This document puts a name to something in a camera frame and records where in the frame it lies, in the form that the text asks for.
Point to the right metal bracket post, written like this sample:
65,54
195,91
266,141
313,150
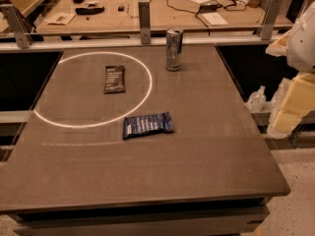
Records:
266,29

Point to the white paper sheet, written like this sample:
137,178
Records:
215,19

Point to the white ring marking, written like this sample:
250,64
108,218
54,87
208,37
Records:
75,96

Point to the silver blue redbull can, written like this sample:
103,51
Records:
173,49

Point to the left metal bracket post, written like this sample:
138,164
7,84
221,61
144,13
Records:
18,24

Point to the white paper card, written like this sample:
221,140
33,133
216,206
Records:
61,18

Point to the black device on desk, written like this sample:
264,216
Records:
84,11

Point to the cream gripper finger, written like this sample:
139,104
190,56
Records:
278,47
294,100

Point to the black rxbar chocolate wrapper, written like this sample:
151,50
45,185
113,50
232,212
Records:
114,79

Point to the small black object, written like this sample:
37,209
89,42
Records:
121,7

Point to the middle metal bracket post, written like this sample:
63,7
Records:
145,21

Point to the blue rxbar wrapper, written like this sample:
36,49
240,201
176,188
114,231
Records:
139,126

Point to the clear sanitizer bottle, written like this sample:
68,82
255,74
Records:
257,100

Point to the metal bracket post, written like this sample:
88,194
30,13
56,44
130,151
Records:
266,29
145,21
18,24

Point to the wooden background desk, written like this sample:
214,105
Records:
164,14

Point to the black power adapter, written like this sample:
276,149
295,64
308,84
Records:
208,7

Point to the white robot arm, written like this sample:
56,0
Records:
300,47

